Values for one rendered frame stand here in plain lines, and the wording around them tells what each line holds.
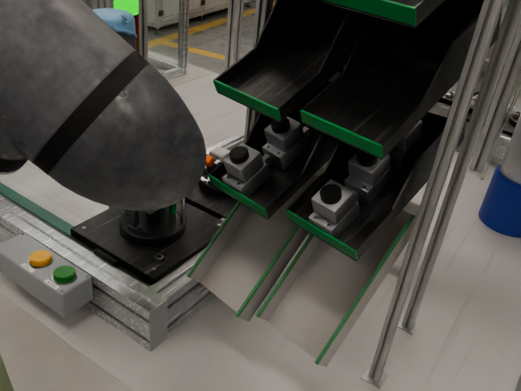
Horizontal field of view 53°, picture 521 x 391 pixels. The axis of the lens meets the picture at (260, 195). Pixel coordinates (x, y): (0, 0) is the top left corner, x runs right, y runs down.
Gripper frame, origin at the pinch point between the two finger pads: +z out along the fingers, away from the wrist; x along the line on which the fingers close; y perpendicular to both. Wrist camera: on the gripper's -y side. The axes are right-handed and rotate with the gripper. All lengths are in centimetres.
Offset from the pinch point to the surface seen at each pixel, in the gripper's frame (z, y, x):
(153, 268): 10.1, 3.2, 9.8
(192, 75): 21, -111, -79
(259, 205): -13.7, 2.8, 31.6
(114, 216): 10.2, -3.8, -8.6
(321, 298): 2.2, -2.7, 42.2
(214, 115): 21, -83, -44
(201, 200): 10.2, -21.9, 0.9
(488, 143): 11, -114, 45
